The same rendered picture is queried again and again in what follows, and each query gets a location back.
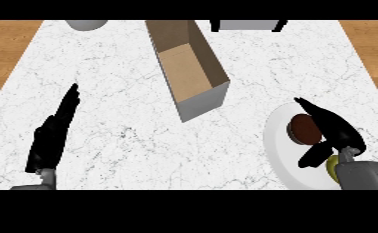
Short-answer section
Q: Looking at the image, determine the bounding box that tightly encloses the yellow-green fruit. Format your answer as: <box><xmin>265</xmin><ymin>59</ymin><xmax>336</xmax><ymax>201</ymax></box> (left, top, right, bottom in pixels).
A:
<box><xmin>325</xmin><ymin>154</ymin><xmax>343</xmax><ymax>185</ymax></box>

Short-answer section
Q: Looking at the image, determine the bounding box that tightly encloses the cardboard box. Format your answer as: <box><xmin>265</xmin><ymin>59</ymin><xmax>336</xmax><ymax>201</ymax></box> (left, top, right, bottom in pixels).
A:
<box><xmin>145</xmin><ymin>20</ymin><xmax>232</xmax><ymax>124</ymax></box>

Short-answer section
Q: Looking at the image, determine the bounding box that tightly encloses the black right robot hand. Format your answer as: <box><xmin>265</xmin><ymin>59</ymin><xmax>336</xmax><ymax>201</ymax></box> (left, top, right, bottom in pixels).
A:
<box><xmin>293</xmin><ymin>96</ymin><xmax>368</xmax><ymax>169</ymax></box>

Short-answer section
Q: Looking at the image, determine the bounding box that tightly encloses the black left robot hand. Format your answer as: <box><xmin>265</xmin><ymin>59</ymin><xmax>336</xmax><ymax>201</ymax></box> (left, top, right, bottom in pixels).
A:
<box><xmin>24</xmin><ymin>82</ymin><xmax>82</xmax><ymax>175</ymax></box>

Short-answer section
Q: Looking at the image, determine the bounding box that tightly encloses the grey round bowl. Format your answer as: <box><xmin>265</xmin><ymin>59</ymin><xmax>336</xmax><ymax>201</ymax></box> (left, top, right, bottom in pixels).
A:
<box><xmin>66</xmin><ymin>20</ymin><xmax>110</xmax><ymax>32</ymax></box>

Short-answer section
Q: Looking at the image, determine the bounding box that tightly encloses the brown cupcake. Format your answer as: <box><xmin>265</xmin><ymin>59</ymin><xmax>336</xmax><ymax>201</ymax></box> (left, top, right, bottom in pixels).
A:
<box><xmin>287</xmin><ymin>113</ymin><xmax>324</xmax><ymax>146</ymax></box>

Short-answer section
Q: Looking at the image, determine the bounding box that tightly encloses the white plate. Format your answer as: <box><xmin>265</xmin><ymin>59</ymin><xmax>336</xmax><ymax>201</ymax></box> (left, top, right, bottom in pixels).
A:
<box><xmin>262</xmin><ymin>101</ymin><xmax>378</xmax><ymax>191</ymax></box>

